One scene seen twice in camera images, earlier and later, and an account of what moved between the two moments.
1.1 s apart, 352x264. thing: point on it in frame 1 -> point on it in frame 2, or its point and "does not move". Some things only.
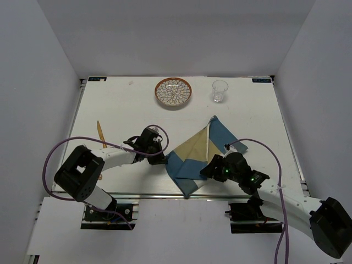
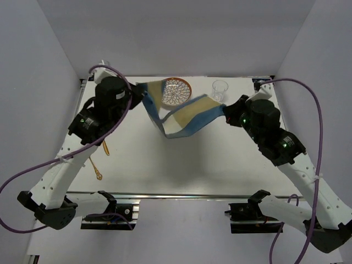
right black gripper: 210,171 -> 231,112
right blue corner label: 261,80 does not move
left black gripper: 160,159 -> 139,93
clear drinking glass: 219,87 does not move
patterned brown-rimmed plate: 173,91 does not move
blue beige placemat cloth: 186,163 -> 185,119
